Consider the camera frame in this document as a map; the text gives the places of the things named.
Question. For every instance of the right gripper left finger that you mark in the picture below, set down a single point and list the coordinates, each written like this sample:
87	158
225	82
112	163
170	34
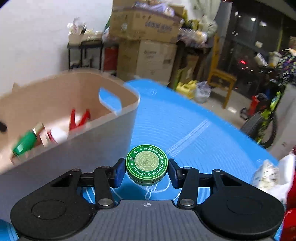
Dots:
105	178

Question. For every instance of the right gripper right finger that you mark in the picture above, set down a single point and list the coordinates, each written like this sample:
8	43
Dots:
186	179

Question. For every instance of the green round ointment tin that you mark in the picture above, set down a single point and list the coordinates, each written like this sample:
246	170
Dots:
146	165

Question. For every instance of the beige plastic storage bin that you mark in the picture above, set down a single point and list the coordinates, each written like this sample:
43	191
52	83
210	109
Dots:
95	108

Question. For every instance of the white charger plug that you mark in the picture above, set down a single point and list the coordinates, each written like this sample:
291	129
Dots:
56	135

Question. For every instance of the black earbuds case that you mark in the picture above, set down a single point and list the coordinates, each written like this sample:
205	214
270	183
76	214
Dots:
3	127

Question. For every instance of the white tissue box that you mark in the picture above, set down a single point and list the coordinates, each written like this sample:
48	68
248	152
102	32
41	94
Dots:
276	180

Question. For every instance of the yellow oil jug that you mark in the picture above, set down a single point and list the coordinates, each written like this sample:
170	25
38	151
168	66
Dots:
187	89

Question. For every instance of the clear plastic bag on floor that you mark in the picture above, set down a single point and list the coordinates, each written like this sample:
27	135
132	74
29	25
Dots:
202	92

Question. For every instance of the green children's bicycle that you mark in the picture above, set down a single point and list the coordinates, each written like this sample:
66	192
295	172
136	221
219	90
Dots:
262	127

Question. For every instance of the red bucket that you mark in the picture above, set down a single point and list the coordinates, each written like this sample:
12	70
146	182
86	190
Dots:
253	106

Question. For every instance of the red gift bag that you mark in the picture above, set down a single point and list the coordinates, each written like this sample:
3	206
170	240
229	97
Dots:
289	224

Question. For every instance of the lower cardboard box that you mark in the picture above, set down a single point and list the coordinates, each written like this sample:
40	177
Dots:
145	59

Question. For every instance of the cardboard box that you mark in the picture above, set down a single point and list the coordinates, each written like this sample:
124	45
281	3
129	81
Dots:
145	20
145	59

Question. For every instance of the black metal shelf rack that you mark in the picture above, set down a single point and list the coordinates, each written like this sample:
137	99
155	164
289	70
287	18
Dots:
83	47

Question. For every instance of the upper cardboard box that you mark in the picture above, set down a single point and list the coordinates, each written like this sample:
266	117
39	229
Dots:
145	20

